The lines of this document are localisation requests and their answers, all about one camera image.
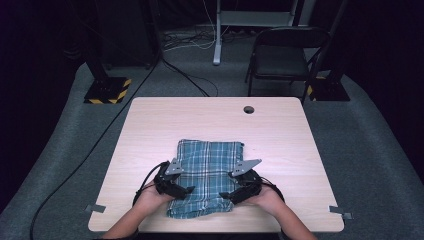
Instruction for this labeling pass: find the black stand with striped base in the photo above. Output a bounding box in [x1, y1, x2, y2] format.
[306, 0, 351, 102]
[79, 49, 133, 105]

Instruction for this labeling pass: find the black equipment cabinet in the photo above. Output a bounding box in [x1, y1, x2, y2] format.
[96, 0, 161, 68]

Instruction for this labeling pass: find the black folding chair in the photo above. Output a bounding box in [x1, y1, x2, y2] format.
[244, 26, 332, 106]

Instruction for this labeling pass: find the long black floor cable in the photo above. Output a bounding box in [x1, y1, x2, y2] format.
[29, 56, 161, 240]

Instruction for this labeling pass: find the white metal stand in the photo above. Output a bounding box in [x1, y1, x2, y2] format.
[212, 0, 318, 66]

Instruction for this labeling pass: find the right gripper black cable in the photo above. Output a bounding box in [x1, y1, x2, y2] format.
[261, 176, 286, 203]

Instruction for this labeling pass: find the bundle of floor cables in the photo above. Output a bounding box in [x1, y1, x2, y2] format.
[163, 28, 258, 53]

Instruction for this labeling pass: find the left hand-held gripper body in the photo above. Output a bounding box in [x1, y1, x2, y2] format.
[153, 158, 188, 198]

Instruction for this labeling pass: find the person's right hand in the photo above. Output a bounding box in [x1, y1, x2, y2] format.
[246, 184, 288, 218]

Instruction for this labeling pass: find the short black floor cable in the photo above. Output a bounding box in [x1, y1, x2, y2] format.
[161, 58, 220, 98]

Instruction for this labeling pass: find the blue plaid shirt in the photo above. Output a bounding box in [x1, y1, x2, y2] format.
[166, 138, 246, 220]

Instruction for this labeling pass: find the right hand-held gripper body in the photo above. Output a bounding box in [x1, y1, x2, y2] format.
[229, 158, 264, 205]

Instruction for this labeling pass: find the person's left hand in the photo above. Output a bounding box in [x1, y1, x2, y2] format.
[133, 183, 174, 214]

